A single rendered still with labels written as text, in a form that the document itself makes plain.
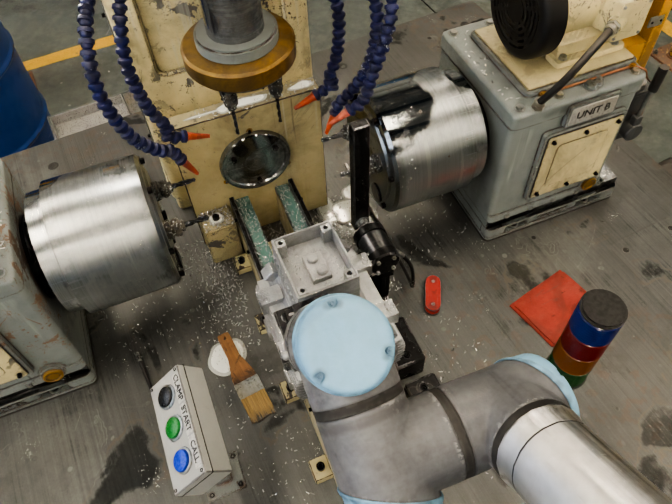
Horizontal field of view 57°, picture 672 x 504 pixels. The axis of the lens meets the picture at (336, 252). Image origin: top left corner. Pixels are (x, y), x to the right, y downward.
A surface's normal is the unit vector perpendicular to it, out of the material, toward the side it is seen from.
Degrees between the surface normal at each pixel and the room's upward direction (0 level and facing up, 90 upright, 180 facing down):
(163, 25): 90
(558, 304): 1
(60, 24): 0
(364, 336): 25
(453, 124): 43
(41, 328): 90
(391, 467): 30
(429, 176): 81
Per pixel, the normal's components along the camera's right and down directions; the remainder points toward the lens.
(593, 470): -0.25, -0.89
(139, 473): -0.04, -0.58
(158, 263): 0.36, 0.59
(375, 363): 0.12, -0.22
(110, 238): 0.25, 0.14
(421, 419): -0.12, -0.72
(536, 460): -0.78, -0.47
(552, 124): 0.37, 0.74
